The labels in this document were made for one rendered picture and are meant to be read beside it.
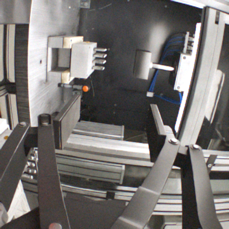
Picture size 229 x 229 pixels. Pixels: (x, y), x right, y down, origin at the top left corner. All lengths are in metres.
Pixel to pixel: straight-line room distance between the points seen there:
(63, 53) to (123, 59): 0.31
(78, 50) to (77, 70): 0.06
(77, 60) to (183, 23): 0.51
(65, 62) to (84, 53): 0.11
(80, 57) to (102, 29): 0.32
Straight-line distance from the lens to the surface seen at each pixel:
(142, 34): 0.82
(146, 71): 0.58
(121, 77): 0.84
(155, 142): 0.16
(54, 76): 0.55
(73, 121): 0.20
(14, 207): 0.55
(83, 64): 0.53
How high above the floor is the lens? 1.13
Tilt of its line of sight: 1 degrees down
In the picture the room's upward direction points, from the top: 98 degrees clockwise
